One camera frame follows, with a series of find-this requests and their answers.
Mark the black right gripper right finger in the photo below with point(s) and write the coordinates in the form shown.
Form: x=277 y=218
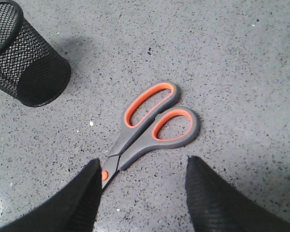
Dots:
x=215 y=206

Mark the grey orange scissors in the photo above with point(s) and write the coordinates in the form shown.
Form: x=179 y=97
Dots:
x=136 y=140

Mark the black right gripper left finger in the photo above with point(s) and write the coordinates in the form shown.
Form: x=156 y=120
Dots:
x=72 y=209

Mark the black mesh pen cup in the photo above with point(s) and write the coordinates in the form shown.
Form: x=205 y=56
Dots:
x=31 y=70

